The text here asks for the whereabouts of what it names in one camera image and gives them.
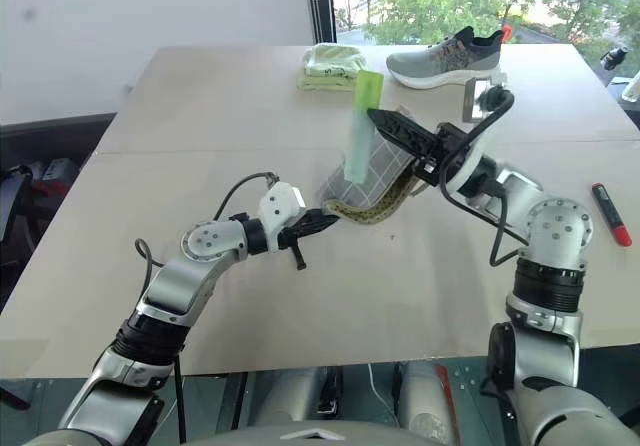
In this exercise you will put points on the red strip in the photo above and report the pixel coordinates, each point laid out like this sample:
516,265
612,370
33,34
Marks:
449,406

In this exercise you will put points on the grey plaid pouch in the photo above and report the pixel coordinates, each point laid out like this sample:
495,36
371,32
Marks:
382,176

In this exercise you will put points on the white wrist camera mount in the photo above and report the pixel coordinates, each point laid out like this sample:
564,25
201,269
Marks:
280,206
461,176

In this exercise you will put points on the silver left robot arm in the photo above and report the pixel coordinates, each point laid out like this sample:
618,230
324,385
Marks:
200,271

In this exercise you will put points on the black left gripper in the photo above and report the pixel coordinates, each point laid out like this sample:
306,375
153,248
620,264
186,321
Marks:
287,238

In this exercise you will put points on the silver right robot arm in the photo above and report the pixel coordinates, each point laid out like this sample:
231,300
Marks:
555,231

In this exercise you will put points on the grey rounded robot leg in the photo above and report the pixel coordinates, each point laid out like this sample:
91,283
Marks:
292,396
425,401

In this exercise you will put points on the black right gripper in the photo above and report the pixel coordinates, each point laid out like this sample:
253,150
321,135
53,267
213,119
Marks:
445,148

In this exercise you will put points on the red and grey box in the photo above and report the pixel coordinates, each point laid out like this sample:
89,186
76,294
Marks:
57,173

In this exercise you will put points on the folded light green towel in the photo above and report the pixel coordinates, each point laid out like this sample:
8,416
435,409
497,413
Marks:
327,68

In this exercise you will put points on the small black device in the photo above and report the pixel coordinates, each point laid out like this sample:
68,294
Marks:
615,57

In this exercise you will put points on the grey robot chest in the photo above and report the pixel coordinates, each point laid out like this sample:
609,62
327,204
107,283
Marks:
310,436

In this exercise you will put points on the grey knit sneaker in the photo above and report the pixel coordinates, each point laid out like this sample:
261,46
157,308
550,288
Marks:
440,63

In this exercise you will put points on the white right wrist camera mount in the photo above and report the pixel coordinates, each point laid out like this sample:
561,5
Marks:
461,176

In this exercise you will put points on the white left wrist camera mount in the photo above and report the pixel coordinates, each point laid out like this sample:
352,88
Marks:
280,206

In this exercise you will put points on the black window frame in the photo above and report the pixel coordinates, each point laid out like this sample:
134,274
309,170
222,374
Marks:
322,6

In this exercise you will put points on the black marker with red cap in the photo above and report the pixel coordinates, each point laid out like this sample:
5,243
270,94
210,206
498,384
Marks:
612,213

